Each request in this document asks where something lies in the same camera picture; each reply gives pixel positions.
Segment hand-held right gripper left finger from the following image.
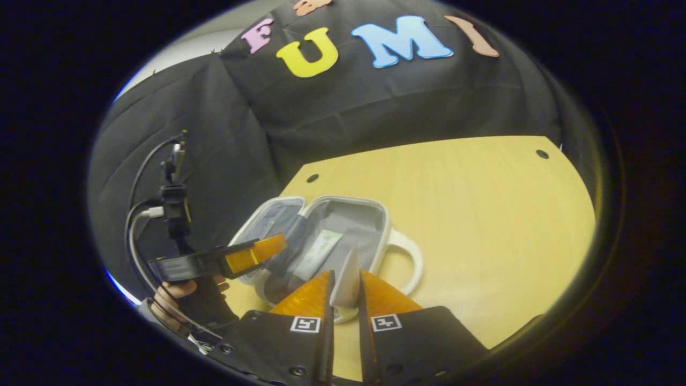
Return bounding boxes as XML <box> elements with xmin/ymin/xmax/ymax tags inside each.
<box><xmin>208</xmin><ymin>270</ymin><xmax>336</xmax><ymax>385</ymax></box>

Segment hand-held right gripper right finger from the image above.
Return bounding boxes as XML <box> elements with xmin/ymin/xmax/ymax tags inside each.
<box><xmin>357</xmin><ymin>270</ymin><xmax>489</xmax><ymax>385</ymax></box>

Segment green and white tube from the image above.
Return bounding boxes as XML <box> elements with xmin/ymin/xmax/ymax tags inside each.
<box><xmin>294</xmin><ymin>229</ymin><xmax>344</xmax><ymax>283</ymax></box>

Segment white suitcase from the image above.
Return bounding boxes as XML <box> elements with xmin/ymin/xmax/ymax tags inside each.
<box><xmin>228</xmin><ymin>195</ymin><xmax>424</xmax><ymax>324</ymax></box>

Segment black backdrop cloth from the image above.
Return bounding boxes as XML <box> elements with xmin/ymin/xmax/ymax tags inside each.
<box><xmin>88</xmin><ymin>0</ymin><xmax>569</xmax><ymax>301</ymax></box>

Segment white cable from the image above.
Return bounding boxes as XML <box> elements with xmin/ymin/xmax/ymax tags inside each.
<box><xmin>128</xmin><ymin>206</ymin><xmax>223</xmax><ymax>344</ymax></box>

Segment black cable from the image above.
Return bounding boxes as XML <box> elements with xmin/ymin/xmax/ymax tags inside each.
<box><xmin>124</xmin><ymin>134</ymin><xmax>186</xmax><ymax>322</ymax></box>

